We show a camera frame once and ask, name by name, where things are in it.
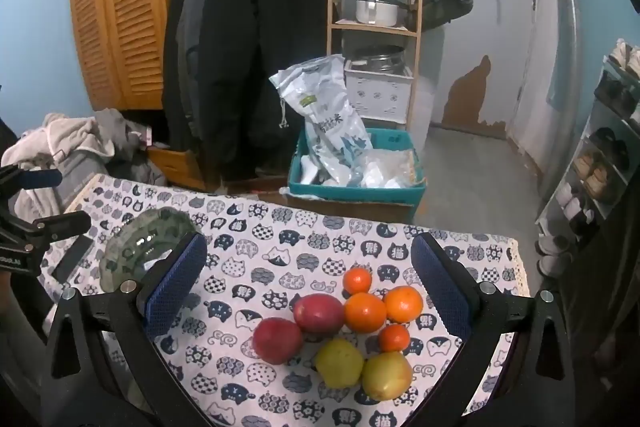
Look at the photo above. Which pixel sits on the grey jacket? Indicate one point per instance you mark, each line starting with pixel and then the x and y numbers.
pixel 192 32

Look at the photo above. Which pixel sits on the clear plastic bags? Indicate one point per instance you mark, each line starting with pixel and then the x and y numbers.
pixel 385 169

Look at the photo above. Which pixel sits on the shoe rack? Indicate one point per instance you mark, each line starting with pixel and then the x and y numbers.
pixel 590 127

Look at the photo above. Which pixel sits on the black smartphone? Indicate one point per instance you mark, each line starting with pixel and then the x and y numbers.
pixel 72 259

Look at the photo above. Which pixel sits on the red apple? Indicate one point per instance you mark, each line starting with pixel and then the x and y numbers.
pixel 277 339
pixel 317 312

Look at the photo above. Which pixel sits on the grey garment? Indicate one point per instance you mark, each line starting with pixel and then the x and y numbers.
pixel 125 137

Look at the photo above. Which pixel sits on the cat print tablecloth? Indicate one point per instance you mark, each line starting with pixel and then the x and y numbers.
pixel 280 257

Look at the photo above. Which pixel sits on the white patterned basket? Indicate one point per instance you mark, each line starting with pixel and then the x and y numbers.
pixel 377 94

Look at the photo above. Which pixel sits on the group of shoes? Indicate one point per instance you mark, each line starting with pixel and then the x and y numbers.
pixel 595 172

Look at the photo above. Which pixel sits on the black coat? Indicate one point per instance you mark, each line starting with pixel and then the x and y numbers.
pixel 270 32

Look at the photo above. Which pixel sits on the teal box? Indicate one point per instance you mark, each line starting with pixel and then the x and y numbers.
pixel 350 199

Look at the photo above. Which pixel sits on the wooden drawer box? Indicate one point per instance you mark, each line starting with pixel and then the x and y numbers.
pixel 175 164

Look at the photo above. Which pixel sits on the small orange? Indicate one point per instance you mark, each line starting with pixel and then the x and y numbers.
pixel 357 279
pixel 394 338

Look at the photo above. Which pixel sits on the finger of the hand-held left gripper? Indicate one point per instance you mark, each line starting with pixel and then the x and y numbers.
pixel 62 224
pixel 42 178

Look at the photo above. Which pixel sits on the white pot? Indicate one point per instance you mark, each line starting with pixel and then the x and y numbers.
pixel 377 12

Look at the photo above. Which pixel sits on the large orange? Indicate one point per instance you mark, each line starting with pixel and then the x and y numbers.
pixel 365 312
pixel 402 304

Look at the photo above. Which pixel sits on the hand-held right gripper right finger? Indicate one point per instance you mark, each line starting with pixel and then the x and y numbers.
pixel 442 289

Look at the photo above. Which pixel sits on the steel pot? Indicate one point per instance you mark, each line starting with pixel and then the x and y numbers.
pixel 377 57

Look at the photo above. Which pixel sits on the scalloped glass plate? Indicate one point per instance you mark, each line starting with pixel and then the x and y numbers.
pixel 130 247

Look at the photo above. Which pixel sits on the yellow pear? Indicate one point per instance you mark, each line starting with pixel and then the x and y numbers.
pixel 387 374
pixel 340 362

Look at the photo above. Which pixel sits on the white rice bag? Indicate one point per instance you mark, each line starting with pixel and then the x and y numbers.
pixel 325 122

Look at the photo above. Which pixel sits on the wooden chair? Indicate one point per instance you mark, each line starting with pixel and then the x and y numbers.
pixel 125 7

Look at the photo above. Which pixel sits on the pink label tag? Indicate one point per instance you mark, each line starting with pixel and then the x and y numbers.
pixel 149 136

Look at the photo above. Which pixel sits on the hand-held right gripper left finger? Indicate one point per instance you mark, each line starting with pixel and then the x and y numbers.
pixel 175 289

